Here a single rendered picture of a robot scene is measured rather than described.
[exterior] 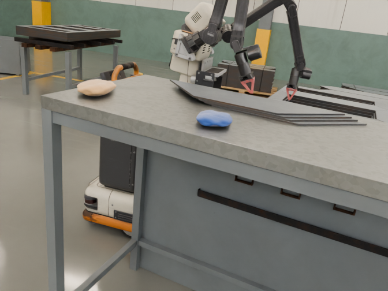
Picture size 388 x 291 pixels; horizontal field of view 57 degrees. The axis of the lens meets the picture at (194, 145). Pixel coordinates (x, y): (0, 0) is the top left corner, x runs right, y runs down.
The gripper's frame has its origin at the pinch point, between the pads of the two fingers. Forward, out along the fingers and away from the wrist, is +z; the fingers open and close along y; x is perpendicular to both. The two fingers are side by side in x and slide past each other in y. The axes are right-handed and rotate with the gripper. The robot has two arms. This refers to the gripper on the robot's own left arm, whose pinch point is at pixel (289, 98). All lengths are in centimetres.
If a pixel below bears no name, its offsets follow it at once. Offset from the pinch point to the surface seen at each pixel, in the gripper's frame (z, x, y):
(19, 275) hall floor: 114, 94, -114
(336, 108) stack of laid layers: 0.2, -29.4, 17.5
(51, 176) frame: 43, 47, -153
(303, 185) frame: 24, -31, -157
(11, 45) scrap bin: -11, 481, 188
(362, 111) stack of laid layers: -0.5, -45.1, 17.4
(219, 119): 14, -5, -150
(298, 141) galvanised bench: 15, -26, -145
